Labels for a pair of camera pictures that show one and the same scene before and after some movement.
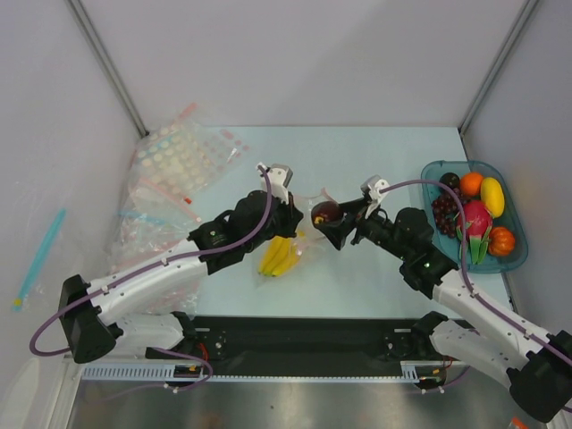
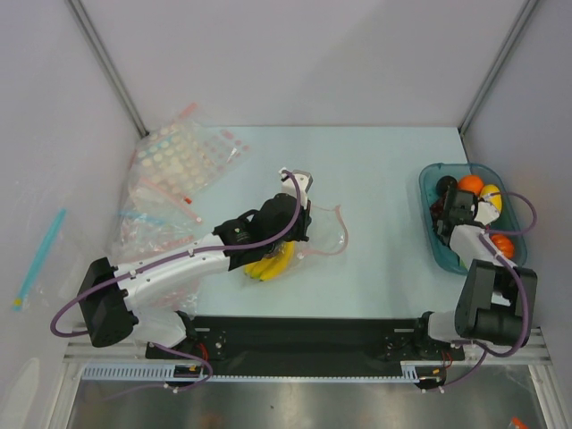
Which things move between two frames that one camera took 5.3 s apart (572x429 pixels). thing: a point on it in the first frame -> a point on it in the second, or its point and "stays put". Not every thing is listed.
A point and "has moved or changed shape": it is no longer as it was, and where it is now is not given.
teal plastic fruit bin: x=511 y=216 stays put
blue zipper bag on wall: x=67 y=248 stays put
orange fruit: x=471 y=183 stays put
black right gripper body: x=356 y=222 -> x=448 y=214
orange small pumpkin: x=501 y=241 stays put
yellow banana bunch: x=279 y=257 has moved or changed shape
